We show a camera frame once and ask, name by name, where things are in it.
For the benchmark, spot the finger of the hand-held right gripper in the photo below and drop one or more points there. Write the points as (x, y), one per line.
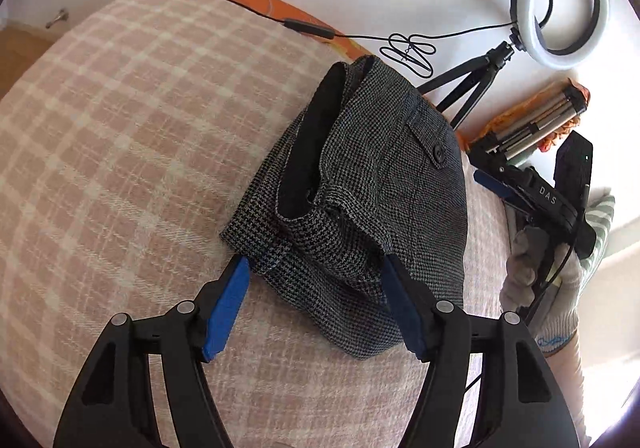
(495, 184)

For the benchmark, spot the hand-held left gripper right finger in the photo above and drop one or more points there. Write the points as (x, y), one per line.
(405, 308)

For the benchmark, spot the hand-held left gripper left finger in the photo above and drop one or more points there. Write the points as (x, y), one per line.
(225, 308)

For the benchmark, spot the grey houndstooth pants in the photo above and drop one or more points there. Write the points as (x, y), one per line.
(400, 178)

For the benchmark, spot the person's right forearm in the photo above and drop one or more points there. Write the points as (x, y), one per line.
(570, 378)

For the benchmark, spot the person's right hand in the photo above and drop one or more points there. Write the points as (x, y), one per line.
(525, 278)

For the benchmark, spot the green patterned pillow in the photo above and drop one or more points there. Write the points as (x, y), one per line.
(602, 218)

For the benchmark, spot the small black tripod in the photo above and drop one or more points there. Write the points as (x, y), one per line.
(492, 61)

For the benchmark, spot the pink plaid blanket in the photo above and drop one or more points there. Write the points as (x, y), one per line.
(125, 178)

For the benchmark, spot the metal door stop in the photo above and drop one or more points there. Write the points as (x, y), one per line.
(56, 19)

